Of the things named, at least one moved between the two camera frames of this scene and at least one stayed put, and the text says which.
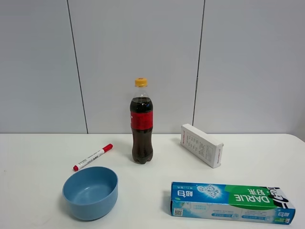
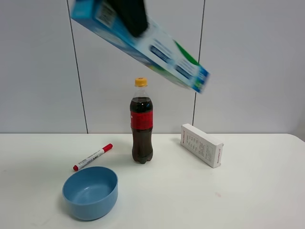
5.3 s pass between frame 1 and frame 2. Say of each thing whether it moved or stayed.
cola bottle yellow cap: stayed
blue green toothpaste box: moved
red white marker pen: stayed
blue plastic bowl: stayed
